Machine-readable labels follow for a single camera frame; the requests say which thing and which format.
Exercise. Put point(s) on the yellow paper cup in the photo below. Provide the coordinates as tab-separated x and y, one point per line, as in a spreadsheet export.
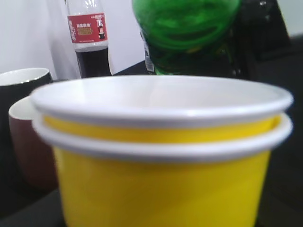
161	150

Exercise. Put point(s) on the green soda bottle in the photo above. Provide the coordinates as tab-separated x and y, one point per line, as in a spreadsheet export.
188	37

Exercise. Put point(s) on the cola bottle red label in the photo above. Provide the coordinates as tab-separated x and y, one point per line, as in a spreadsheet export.
88	30

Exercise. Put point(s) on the red mug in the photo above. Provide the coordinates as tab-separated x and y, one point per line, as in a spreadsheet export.
34	157

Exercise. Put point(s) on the black mug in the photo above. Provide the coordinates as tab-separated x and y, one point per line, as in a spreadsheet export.
17	84

